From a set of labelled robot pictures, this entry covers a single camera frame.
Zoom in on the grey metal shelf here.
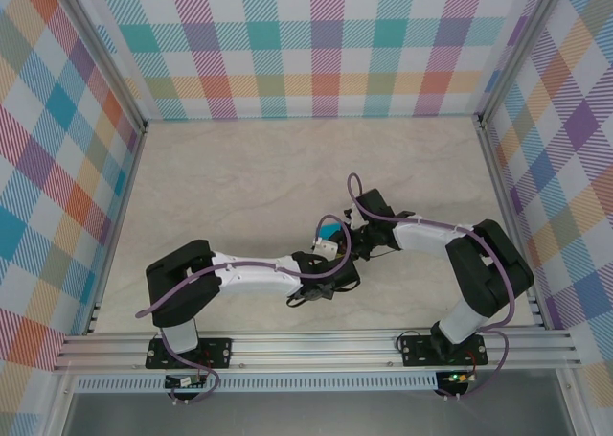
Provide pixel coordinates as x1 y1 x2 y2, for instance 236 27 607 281
61 391 576 436

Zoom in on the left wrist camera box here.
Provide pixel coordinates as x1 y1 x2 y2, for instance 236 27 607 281
312 236 338 258

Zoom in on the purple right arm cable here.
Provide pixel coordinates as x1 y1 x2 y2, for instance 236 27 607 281
347 172 517 402

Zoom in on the thin black left wrist cable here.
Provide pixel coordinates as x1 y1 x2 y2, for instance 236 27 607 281
285 291 337 310

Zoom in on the aluminium mounting rail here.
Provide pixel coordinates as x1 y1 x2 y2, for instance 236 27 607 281
52 330 583 373

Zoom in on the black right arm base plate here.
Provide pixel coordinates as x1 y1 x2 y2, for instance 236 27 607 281
399 334 489 368

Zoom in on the slotted white cable duct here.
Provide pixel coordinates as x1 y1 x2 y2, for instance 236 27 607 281
74 376 440 393

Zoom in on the aluminium side rail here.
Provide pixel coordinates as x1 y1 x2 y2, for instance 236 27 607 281
475 117 551 333
81 122 149 337

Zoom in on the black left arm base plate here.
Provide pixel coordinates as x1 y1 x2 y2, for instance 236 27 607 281
146 337 234 369

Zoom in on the aluminium frame post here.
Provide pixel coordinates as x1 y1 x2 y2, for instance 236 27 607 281
477 0 570 124
45 0 148 133

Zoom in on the aluminium frame leg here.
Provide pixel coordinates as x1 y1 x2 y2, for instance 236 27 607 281
557 368 593 436
42 371 78 436

